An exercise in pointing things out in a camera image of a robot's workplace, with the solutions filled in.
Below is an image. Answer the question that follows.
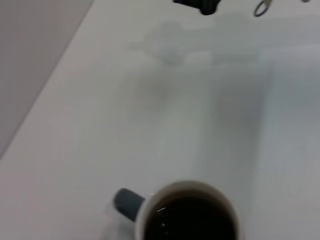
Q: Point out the grey right wrist cable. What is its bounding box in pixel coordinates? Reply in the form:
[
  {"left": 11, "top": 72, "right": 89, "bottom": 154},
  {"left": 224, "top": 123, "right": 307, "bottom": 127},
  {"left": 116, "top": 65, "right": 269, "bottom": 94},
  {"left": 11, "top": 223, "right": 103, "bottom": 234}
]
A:
[{"left": 253, "top": 0, "right": 273, "bottom": 18}]

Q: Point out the dark grey ceramic coffee cup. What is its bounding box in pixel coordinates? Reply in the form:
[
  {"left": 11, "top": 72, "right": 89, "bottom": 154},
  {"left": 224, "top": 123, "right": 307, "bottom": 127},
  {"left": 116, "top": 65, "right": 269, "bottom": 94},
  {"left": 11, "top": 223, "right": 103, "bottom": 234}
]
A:
[{"left": 113, "top": 180, "right": 247, "bottom": 240}]

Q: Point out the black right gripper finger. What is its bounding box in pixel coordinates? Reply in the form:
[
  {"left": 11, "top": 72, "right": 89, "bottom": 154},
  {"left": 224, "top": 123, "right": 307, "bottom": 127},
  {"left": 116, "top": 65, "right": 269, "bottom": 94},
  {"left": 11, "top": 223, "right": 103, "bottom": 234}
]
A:
[{"left": 172, "top": 0, "right": 222, "bottom": 17}]

